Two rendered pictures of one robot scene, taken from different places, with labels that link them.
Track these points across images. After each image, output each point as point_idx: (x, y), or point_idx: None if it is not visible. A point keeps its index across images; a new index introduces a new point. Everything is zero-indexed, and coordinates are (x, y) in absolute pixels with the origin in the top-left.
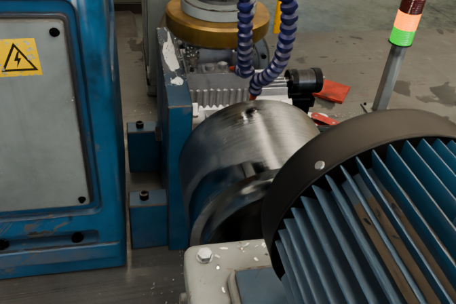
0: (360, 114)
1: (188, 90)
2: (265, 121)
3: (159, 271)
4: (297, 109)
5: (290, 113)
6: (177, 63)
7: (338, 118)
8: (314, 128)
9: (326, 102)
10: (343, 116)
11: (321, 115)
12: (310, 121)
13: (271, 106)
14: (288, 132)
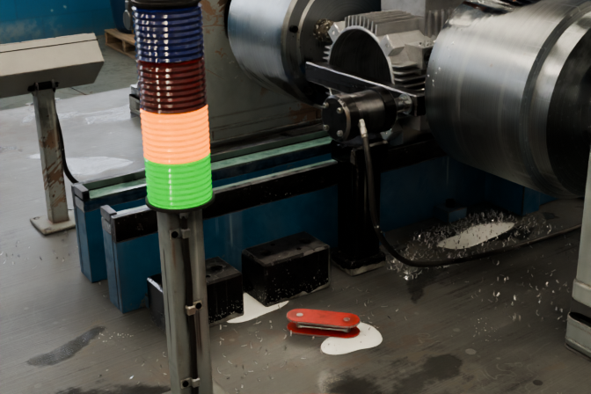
0: (241, 384)
1: None
2: None
3: None
4: None
5: None
6: None
7: (295, 354)
8: None
9: (344, 390)
10: (283, 364)
11: (334, 322)
12: None
13: None
14: None
